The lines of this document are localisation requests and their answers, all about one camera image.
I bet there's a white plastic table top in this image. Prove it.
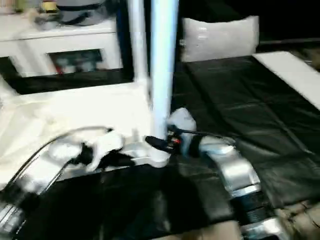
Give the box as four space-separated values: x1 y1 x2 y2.
0 82 172 201

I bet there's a white plastic table leg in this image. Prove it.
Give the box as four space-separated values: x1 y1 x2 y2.
127 0 151 96
149 0 180 142
0 75 13 99

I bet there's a black work mat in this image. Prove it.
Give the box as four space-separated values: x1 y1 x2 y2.
0 52 320 240

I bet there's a grey cushion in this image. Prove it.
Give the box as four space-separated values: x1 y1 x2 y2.
180 16 260 63

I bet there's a white board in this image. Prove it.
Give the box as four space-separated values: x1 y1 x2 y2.
252 51 320 112

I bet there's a white cabinet with glass doors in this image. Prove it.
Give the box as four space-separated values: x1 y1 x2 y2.
0 20 123 78

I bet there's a black cabinet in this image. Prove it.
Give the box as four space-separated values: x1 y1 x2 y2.
117 0 261 81

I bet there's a dark gear on cabinet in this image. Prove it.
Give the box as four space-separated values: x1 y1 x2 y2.
32 0 118 28

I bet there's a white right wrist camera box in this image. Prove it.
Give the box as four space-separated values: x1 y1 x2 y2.
166 107 197 134

